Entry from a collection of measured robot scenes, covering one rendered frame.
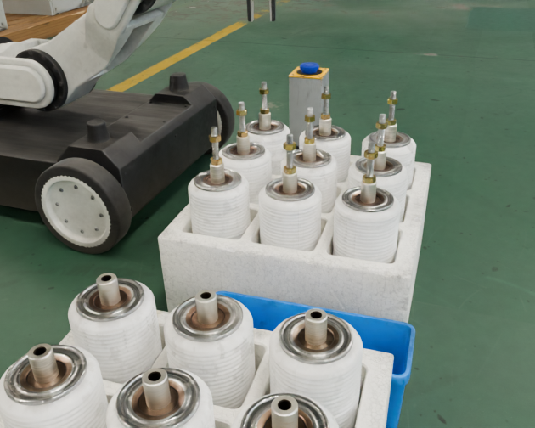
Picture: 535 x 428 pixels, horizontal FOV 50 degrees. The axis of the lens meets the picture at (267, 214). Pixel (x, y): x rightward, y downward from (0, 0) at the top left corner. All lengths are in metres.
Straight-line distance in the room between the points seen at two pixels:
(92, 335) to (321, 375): 0.25
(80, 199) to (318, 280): 0.55
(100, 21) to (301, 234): 0.62
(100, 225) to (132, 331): 0.57
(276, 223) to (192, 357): 0.31
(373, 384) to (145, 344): 0.26
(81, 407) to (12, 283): 0.66
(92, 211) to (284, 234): 0.47
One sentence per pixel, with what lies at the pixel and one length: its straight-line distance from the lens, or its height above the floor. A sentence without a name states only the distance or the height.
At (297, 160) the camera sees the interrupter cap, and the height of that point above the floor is 0.25.
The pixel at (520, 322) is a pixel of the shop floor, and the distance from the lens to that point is 1.07.
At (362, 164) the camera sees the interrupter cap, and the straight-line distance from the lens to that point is 0.95.
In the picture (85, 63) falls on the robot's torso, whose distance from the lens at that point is 1.35.
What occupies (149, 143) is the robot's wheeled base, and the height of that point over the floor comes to 0.18.
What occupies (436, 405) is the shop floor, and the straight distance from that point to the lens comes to 0.90.
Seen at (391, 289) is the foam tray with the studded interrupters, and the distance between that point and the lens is 0.83.
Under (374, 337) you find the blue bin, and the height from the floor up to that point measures 0.09.
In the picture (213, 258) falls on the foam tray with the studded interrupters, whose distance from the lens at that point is 0.88.
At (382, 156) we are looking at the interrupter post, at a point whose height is 0.27.
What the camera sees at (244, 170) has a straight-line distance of 0.97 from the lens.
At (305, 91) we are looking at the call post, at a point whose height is 0.28.
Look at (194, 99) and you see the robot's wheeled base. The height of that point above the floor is 0.20.
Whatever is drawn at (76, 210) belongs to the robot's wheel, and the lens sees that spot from 1.21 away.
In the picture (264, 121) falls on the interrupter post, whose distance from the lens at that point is 1.09.
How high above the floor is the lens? 0.65
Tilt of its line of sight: 30 degrees down
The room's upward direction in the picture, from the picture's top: 2 degrees counter-clockwise
